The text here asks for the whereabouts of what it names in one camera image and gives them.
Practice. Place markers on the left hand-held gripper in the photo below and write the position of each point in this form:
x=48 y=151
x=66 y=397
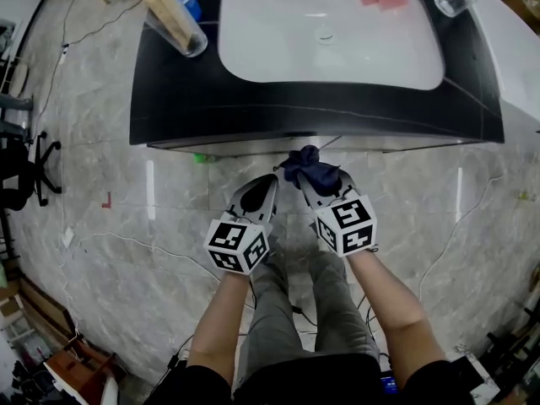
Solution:
x=228 y=236

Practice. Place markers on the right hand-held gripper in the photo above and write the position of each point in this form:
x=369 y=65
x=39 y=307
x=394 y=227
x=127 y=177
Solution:
x=350 y=213

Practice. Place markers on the dark blue cloth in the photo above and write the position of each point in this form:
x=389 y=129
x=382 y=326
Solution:
x=320 y=175

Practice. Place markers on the person's right forearm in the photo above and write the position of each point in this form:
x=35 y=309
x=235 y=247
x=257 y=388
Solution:
x=388 y=310

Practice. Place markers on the person's left forearm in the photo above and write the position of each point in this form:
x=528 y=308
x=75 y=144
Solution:
x=219 y=310

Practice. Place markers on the dark vanity cabinet black top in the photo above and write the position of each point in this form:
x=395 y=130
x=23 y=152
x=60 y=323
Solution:
x=177 y=99

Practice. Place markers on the green plastic bottle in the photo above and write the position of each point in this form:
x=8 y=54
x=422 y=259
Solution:
x=199 y=158

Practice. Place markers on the person's grey trousers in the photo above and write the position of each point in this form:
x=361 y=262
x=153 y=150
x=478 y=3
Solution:
x=274 y=310

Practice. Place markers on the white sink basin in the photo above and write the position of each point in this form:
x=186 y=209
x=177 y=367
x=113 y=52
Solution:
x=295 y=36

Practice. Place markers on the tall clear glass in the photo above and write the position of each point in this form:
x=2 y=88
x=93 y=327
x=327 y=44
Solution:
x=196 y=49

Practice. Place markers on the person's black shirt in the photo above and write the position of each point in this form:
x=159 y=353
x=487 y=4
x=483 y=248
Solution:
x=295 y=378

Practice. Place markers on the small white box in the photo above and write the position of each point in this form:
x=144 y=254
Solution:
x=67 y=238

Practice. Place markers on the small yellow bottle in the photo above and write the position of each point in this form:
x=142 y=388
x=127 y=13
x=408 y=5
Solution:
x=523 y=196

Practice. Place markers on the black device blue screen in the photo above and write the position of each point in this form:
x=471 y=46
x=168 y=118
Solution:
x=389 y=384

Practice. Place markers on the blue plastic cup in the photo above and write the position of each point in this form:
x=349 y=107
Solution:
x=190 y=2

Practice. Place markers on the brown wooden crate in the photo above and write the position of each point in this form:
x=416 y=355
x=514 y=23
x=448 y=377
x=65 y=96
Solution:
x=80 y=369

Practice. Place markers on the black office chair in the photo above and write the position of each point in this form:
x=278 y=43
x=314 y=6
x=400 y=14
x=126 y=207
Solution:
x=17 y=175

